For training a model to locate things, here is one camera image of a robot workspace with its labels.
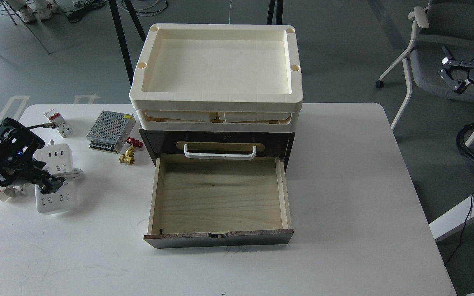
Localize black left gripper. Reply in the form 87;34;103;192
0;118;65;194

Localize brass valve red handle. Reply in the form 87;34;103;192
119;137;143;165

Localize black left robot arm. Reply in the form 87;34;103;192
0;118;65;194

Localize white drawer handle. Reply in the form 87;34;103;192
183;144;257;160

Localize white red electrical component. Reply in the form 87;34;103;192
0;183;34;202

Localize white red circuit breaker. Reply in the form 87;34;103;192
44;109;73;138

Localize white sneakers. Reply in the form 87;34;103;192
8;0;59;23

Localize dark wooden cabinet body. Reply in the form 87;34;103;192
139;129;295;167

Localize metal mesh power supply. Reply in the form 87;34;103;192
86;110;136;153

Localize thin black floor cable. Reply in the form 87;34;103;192
443;191;474;266

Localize cream plastic tray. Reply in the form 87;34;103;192
129;23;303;112
131;96;303;133

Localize open wooden drawer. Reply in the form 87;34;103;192
144;154;294;248

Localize white power strip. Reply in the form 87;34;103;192
34;143;81;214

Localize cream plastic lower tray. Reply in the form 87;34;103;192
131;96;303;133

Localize grey metal chair frame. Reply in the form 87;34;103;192
0;0;51;56

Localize cream plastic top tray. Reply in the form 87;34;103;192
129;23;303;112

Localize floor cables tangle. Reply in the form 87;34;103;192
65;0;167;23

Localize white side table edge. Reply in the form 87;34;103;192
429;193;474;242

